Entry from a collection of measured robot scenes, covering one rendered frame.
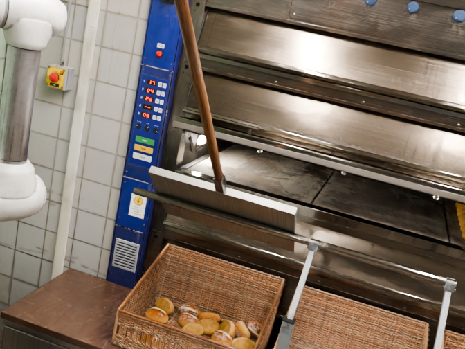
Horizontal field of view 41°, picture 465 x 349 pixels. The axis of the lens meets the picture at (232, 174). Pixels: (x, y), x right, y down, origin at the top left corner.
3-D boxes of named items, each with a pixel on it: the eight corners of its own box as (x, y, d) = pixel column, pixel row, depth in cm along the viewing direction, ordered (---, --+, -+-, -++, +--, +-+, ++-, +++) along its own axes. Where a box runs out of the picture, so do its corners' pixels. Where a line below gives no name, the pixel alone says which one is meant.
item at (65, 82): (52, 85, 281) (55, 63, 279) (72, 90, 279) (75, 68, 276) (43, 86, 274) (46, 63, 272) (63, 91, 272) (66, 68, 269)
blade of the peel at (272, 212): (295, 215, 210) (297, 207, 211) (148, 172, 222) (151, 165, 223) (293, 251, 242) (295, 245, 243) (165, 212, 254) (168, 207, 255)
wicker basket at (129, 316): (156, 296, 284) (167, 241, 277) (273, 334, 272) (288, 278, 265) (108, 344, 238) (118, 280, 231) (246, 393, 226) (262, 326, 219)
